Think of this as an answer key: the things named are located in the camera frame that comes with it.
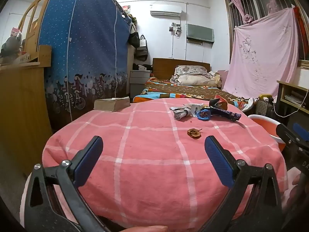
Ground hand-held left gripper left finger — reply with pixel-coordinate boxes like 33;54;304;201
24;136;109;232

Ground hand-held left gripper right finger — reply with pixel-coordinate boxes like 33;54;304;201
203;135;283;232

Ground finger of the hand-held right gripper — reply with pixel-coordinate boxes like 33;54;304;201
293;123;309;138
276;123;309;150

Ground orange basin with white rim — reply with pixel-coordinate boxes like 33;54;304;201
248;114;286;150

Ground brown apple core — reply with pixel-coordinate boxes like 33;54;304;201
187;129;203;139

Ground long dark blue wrapper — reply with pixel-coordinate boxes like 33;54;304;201
209;107;242;122

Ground small blue wrapper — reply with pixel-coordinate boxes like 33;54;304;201
195;109;211;121

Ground white torn packet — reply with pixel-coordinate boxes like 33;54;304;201
185;103;204;117

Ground orange foil wrapper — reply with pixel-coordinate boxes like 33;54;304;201
209;95;228;110

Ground silver wrapper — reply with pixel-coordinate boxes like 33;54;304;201
170;107;192;120

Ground person's right hand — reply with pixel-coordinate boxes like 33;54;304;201
285;173;303;209

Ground person's left hand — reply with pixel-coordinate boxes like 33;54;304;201
126;225;168;232

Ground stack of papers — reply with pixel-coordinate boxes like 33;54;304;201
285;90;305;105

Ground wooden shelf unit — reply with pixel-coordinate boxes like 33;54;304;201
276;80;309;115

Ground patterned bag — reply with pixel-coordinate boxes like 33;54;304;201
255;99;268;116

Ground thick old book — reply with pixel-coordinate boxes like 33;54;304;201
94;97;131;112

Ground pink checked tablecloth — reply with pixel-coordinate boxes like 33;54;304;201
42;98;289;230

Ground pink hanging sheet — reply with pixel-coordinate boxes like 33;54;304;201
222;8;300;102

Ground pink board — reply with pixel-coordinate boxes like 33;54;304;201
218;71;230;87

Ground pillows on bed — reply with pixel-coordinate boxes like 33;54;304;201
170;74;221;87

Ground colourful cartoon bedspread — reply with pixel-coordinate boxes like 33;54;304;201
133;77;254;113

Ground wooden cabinet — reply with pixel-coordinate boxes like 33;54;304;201
0;45;53;174

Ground white nightstand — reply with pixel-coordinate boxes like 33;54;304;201
130;70;152;99

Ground floral pillow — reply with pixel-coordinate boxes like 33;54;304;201
174;65;208;76

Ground red cloth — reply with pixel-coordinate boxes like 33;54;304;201
293;6;309;51

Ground black tissue box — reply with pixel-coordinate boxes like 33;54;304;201
133;63;152;71

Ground wooden bed headboard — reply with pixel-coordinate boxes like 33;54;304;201
153;58;211;80

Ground dark hanging bag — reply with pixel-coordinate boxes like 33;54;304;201
135;46;149;62

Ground blue fabric wardrobe cover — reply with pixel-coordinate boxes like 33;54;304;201
39;0;128;124

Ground black hanging bag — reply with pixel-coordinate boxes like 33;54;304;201
129;24;140;48

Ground grey plush toy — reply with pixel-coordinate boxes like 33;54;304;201
0;28;23;58

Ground clutter atop wardrobe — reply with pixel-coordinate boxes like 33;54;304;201
122;5;138;26

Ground white air conditioner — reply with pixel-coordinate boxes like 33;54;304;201
150;4;182;17

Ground white cable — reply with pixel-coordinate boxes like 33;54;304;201
273;97;306;118

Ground wall socket with plugs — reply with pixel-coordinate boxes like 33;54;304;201
168;22;183;37

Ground wooden bunk bed frame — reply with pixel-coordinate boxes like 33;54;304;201
18;0;55;61

